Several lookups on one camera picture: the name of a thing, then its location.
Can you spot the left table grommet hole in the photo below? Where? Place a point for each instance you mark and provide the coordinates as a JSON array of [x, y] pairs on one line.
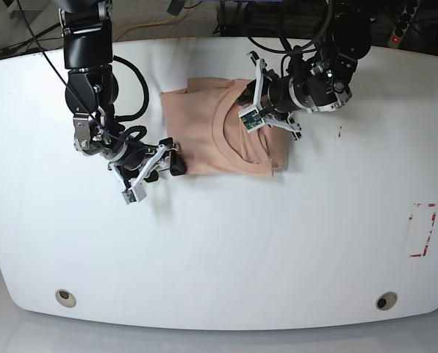
[[65, 298]]

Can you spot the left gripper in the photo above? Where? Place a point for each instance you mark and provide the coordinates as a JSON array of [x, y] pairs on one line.
[[279, 93]]

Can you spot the right table grommet hole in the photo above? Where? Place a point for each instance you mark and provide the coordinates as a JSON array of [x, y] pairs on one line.
[[386, 301]]

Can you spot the red tape rectangle marking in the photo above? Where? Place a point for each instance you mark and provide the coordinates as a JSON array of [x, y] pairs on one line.
[[419, 230]]

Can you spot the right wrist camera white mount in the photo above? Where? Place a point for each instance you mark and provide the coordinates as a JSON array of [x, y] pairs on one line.
[[133, 192]]

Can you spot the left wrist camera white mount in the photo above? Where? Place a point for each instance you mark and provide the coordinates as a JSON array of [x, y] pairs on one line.
[[253, 116]]

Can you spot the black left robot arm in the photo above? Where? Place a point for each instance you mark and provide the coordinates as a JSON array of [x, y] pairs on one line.
[[319, 72]]

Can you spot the black power strip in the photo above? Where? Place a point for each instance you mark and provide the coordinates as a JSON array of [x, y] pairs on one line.
[[403, 23]]

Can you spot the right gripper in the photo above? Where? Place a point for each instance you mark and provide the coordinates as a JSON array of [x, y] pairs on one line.
[[135, 161]]

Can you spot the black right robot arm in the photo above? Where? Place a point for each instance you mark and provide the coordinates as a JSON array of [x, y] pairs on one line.
[[92, 89]]

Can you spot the peach T-shirt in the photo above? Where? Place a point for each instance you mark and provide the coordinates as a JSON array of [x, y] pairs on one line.
[[203, 119]]

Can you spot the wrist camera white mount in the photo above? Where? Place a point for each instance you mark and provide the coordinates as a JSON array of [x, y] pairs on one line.
[[133, 192], [253, 116]]

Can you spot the table grommet hole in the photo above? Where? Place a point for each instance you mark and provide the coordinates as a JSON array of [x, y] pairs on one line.
[[65, 298], [386, 301]]

